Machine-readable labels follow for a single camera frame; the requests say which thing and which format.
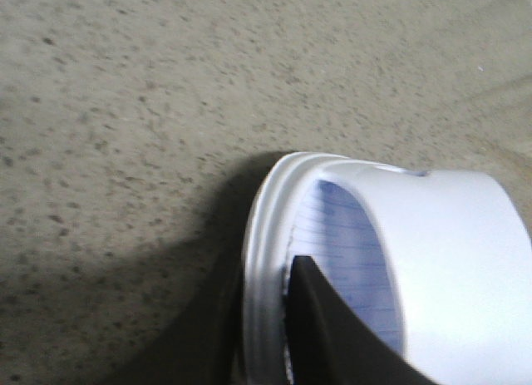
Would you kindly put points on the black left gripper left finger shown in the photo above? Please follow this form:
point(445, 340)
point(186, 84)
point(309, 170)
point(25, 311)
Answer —
point(227, 326)

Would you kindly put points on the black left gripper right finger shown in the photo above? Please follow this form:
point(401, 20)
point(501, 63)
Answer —
point(328, 343)

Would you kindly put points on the light blue slipper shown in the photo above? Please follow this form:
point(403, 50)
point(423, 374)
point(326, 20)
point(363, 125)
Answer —
point(436, 264)

